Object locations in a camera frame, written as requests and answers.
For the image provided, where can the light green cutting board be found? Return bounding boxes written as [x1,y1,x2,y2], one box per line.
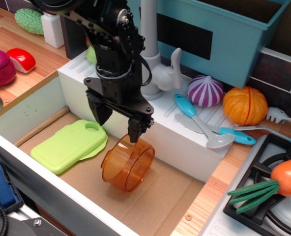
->
[30,119,108,175]

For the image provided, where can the red white toy slice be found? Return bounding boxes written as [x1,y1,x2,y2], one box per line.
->
[6,48,36,74]

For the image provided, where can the purple striped toy onion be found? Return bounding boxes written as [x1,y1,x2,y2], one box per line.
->
[187,75,224,108]

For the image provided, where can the green toy apple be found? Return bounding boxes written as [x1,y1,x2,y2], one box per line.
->
[85,46,97,64]

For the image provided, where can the orange toy carrot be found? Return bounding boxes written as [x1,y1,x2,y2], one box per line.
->
[228,160,291,214]

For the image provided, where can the white toy sink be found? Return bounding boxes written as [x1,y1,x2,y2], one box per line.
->
[0,54,226,236]

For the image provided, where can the blue handled grey knife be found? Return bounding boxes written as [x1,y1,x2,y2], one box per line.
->
[174,114,256,145]

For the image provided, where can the magenta toy beet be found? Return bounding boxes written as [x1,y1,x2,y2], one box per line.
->
[0,50,16,87]

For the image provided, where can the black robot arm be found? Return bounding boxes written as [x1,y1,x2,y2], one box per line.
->
[33,0,154,143]

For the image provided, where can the blue handled grey spoon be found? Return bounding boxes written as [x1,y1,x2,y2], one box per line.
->
[175,94,234,151]

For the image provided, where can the white salt shaker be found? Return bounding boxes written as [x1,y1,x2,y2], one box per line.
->
[41,12,64,49]

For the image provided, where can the grey toy pasta server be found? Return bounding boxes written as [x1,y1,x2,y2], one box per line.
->
[233,107,291,142]

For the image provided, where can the orange transparent toy pot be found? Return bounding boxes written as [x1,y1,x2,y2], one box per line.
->
[101,135,155,192]

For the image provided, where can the orange toy pumpkin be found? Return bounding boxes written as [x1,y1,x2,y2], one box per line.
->
[223,86,268,126]

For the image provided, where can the black toy stove grate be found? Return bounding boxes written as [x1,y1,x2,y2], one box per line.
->
[223,134,291,236]

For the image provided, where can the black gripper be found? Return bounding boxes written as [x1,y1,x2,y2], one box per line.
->
[84,61,154,143]

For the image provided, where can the green bumpy toy gourd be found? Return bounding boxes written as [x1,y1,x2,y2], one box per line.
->
[15,8,44,35]

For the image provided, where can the grey toy faucet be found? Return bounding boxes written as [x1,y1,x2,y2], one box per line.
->
[141,0,183,101]

